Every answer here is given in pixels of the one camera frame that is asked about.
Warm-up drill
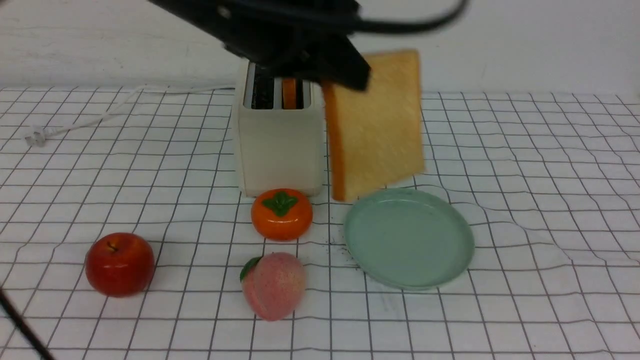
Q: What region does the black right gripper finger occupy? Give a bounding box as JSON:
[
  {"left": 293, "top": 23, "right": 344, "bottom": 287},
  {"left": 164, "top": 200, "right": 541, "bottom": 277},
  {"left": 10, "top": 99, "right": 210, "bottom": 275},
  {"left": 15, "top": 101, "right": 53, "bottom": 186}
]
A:
[{"left": 279, "top": 36, "right": 371, "bottom": 92}]

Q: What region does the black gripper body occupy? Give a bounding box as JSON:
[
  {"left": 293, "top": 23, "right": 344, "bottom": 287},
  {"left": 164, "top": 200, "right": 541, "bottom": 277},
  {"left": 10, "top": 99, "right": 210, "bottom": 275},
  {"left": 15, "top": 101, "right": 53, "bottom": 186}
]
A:
[{"left": 153, "top": 0, "right": 347, "bottom": 77}]

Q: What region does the toast slice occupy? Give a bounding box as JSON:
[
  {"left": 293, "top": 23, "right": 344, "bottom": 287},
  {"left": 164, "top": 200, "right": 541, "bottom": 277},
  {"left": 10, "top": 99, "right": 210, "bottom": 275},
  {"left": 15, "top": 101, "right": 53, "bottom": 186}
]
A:
[
  {"left": 281, "top": 77, "right": 298, "bottom": 110},
  {"left": 321, "top": 48, "right": 426, "bottom": 202}
]

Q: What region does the white two-slot toaster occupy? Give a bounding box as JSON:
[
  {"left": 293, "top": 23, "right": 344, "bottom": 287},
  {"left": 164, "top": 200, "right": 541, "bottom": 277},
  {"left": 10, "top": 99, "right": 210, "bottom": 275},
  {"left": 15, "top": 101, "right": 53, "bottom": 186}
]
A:
[{"left": 230, "top": 60, "right": 325, "bottom": 198}]

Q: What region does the orange persimmon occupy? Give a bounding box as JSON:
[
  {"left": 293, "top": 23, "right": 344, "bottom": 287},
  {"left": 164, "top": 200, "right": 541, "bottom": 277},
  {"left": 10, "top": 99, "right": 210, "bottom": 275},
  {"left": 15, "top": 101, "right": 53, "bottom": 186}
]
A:
[{"left": 250, "top": 187, "right": 314, "bottom": 242}]

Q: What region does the light green plate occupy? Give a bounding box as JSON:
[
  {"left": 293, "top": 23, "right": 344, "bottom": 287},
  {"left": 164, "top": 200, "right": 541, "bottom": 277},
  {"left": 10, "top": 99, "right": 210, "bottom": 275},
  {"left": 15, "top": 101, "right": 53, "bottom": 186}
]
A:
[{"left": 343, "top": 188, "right": 476, "bottom": 291}]

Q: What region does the pink peach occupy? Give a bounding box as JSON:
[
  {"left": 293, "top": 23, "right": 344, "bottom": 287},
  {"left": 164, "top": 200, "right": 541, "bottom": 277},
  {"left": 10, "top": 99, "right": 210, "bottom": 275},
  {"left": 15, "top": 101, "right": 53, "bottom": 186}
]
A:
[{"left": 239, "top": 251, "right": 307, "bottom": 322}]

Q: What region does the white grid tablecloth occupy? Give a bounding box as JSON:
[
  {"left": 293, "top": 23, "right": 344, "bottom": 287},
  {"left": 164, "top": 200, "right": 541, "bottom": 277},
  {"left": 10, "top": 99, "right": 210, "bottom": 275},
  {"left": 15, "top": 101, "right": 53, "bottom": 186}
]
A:
[{"left": 0, "top": 87, "right": 640, "bottom": 360}]

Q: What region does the red apple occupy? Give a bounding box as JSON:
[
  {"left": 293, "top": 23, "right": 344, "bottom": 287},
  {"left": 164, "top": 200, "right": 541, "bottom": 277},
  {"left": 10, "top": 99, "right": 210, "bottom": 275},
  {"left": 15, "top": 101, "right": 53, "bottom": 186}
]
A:
[{"left": 85, "top": 232, "right": 155, "bottom": 297}]

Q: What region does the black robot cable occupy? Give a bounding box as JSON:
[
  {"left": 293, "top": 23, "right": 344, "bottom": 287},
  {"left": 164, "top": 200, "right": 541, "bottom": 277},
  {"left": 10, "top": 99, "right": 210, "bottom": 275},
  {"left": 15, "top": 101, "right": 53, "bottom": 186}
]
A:
[{"left": 350, "top": 0, "right": 470, "bottom": 35}]

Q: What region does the white power cable with plug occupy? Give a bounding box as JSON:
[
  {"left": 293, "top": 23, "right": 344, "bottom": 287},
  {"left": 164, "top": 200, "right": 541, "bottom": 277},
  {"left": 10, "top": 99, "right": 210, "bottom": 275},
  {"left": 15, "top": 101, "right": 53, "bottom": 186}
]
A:
[{"left": 25, "top": 85, "right": 237, "bottom": 147}]

